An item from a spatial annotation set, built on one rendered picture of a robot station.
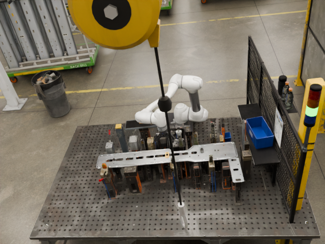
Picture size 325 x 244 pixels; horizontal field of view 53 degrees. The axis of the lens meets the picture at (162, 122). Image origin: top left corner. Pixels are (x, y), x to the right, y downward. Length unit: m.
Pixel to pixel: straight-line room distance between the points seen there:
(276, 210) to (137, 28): 2.77
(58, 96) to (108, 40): 5.21
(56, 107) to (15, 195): 1.70
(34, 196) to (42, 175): 0.38
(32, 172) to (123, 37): 4.65
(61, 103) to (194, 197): 3.34
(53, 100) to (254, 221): 3.90
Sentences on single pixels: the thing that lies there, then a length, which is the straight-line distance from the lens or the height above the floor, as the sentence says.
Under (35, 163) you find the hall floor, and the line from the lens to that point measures 5.26.
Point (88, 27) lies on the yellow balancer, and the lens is 0.56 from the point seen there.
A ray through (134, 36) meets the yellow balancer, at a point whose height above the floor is 3.03.
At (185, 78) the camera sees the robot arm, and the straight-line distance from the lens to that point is 3.25.
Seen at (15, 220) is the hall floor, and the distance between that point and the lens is 4.65.
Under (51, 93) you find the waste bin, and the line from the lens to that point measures 5.67.
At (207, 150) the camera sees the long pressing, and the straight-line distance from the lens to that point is 3.21.
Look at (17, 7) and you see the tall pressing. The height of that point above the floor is 1.40.
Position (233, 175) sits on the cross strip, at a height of 1.00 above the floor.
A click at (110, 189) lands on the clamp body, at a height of 0.83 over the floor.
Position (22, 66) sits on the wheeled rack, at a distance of 7.47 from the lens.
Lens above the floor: 3.25
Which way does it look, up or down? 38 degrees down
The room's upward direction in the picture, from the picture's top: 10 degrees counter-clockwise
